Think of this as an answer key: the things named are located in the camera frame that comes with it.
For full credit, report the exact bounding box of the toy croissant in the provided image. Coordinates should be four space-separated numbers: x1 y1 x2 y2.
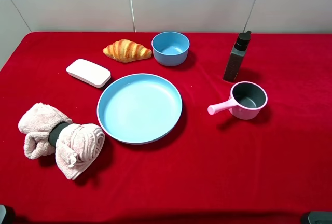
103 39 152 63

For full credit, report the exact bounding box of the large blue plate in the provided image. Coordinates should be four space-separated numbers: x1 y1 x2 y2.
96 73 183 145

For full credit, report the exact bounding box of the small blue bowl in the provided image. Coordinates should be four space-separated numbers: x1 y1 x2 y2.
151 32 190 66

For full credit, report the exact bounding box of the white soap box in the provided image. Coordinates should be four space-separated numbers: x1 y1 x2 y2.
66 59 111 88

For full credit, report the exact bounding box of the red velvet tablecloth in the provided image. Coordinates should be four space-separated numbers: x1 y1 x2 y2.
1 32 331 223

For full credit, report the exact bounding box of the dark pump bottle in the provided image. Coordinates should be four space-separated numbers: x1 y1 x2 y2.
223 31 252 82

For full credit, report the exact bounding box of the pink rolled towel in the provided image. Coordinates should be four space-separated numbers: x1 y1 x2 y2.
18 103 105 180

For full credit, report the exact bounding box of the black towel band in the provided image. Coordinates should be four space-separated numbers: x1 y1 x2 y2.
48 121 70 147

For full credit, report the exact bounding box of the dark object bottom right corner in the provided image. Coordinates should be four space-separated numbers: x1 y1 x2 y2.
300 211 332 224

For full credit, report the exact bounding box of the dark object corner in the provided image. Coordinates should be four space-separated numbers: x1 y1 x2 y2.
300 211 332 224
0 205 7 224

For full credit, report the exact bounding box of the dark object bottom left corner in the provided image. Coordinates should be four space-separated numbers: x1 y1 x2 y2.
0 205 7 224

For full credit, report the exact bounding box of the pink saucepan with handle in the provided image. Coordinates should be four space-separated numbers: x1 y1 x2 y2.
207 81 268 120

